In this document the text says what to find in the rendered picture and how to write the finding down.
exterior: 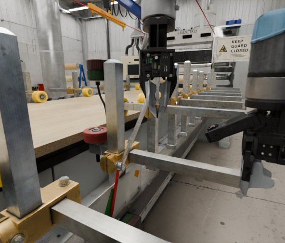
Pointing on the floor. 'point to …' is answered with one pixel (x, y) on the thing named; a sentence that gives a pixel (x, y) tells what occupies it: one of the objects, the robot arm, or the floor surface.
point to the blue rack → (81, 75)
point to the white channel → (202, 14)
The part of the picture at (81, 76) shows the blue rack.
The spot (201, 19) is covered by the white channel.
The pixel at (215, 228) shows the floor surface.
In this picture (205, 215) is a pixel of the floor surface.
